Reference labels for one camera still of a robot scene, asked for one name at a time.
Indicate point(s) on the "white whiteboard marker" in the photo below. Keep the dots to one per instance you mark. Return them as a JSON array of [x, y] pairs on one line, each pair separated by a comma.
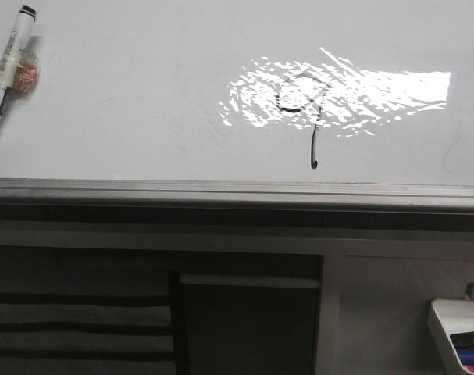
[[15, 50]]

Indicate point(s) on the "dark cabinet panel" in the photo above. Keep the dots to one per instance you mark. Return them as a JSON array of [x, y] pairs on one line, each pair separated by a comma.
[[250, 325]]

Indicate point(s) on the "striped drawer unit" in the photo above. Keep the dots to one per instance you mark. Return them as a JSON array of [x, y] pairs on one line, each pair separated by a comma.
[[91, 332]]

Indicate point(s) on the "white marker tray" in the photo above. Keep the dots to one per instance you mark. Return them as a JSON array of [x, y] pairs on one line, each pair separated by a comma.
[[447, 317]]

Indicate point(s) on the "black marker in tray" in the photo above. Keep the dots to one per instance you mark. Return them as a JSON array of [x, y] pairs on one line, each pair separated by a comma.
[[463, 340]]

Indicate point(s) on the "white whiteboard with frame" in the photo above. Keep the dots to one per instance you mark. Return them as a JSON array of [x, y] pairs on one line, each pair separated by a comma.
[[299, 104]]

